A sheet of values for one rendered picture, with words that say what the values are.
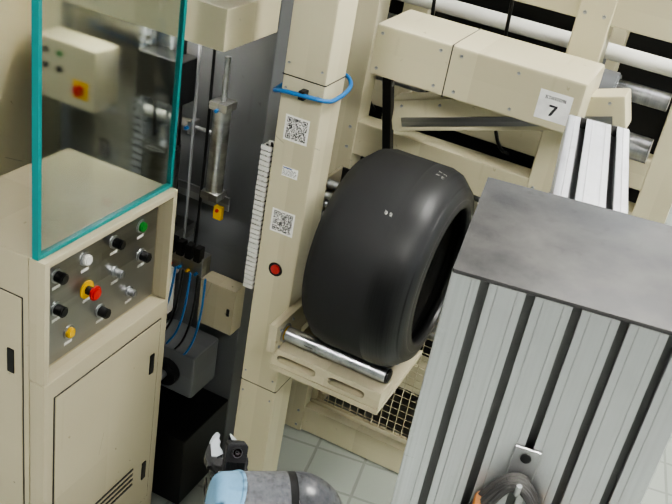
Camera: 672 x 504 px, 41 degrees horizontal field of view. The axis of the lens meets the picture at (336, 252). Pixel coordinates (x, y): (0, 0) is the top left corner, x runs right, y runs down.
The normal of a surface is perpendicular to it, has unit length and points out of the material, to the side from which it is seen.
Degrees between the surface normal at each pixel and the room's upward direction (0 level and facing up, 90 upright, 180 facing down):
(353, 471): 0
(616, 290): 0
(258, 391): 90
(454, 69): 90
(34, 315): 90
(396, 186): 23
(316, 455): 0
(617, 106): 90
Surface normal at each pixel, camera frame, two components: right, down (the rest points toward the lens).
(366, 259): -0.33, 0.00
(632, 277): 0.16, -0.86
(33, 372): -0.43, 0.38
